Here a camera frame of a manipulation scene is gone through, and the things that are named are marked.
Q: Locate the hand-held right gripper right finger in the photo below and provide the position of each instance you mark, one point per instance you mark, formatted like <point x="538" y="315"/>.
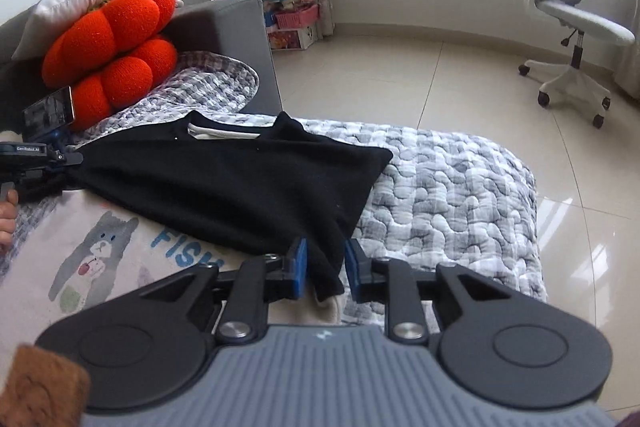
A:
<point x="355" y="269"/>

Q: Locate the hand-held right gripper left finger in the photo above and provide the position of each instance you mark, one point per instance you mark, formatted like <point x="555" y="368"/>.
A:
<point x="300" y="267"/>

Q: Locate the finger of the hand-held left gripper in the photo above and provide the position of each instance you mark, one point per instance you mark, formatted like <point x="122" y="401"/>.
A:
<point x="67" y="160"/>

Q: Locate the beige cat print sweatshirt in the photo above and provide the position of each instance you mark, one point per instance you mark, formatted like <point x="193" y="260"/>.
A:
<point x="125" y="247"/>

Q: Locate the black sweater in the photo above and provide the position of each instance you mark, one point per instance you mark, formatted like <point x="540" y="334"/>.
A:
<point x="225" y="187"/>

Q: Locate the person's left hand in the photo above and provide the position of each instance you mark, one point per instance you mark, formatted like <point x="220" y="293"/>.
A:
<point x="7" y="217"/>

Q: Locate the blue phone stand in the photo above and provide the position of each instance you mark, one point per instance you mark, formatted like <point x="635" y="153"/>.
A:
<point x="59" y="138"/>

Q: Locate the smartphone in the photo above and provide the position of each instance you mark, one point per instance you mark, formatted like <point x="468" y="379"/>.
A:
<point x="47" y="112"/>

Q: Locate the orange pumpkin cushion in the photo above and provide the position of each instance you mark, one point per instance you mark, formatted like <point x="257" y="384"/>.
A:
<point x="115" y="27"/>
<point x="125" y="77"/>

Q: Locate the grey patterned quilt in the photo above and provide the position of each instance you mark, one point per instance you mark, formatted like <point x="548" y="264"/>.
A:
<point x="450" y="197"/>

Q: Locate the white pillow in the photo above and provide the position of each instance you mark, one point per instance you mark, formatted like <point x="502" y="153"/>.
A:
<point x="75" y="2"/>

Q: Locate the grey sofa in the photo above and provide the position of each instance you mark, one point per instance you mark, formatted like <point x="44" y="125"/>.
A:
<point x="225" y="27"/>

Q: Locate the brown fuzzy cloth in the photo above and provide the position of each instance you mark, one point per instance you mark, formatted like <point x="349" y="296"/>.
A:
<point x="40" y="387"/>

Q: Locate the printed storage box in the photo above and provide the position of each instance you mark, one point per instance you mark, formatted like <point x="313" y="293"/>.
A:
<point x="292" y="39"/>

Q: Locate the pink basket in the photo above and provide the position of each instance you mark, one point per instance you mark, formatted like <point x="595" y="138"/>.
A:
<point x="297" y="17"/>

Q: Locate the white office chair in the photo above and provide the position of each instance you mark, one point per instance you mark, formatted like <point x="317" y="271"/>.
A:
<point x="565" y="12"/>

